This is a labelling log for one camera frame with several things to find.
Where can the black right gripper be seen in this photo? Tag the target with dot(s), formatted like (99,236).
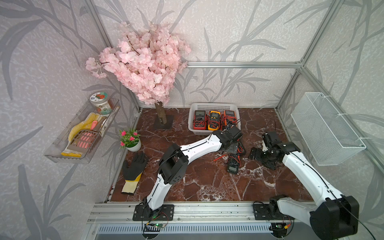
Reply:
(256,156)

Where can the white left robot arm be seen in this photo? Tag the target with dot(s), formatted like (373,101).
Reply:
(175,161)

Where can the orange multimeter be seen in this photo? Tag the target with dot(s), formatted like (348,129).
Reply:
(229,119)

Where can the clear acrylic wall shelf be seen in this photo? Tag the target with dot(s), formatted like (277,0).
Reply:
(57,151)

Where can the large red Aneng multimeter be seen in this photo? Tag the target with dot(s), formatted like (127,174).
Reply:
(200,120)

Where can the small potted pink flowers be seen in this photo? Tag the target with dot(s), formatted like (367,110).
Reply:
(130,140)

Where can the small black multimeter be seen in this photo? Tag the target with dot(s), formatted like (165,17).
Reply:
(233,164)

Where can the aluminium front rail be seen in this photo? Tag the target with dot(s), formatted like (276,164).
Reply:
(182,213)

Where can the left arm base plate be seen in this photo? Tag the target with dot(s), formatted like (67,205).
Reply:
(144,213)

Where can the jar with strawberry lid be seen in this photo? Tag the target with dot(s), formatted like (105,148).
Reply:
(100,100)

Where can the pink cherry blossom tree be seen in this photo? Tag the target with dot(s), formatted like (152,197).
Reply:
(146,63)

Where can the slim black multimeter with probes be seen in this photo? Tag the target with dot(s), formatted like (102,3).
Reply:
(238,149)

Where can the yellow Aneng multimeter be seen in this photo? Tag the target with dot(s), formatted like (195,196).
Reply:
(214,121)

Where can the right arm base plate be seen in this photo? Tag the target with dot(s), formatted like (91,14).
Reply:
(269,212)

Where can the pink brown grater tool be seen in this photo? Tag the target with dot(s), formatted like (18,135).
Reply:
(83,140)

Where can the white plastic perforated basket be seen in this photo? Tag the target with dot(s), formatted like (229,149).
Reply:
(207,107)

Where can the black yellow work glove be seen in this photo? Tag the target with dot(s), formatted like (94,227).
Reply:
(132,172)

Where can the white wire mesh basket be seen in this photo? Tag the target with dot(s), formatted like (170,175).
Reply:
(328,135)

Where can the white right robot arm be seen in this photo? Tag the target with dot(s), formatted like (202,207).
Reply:
(333,216)

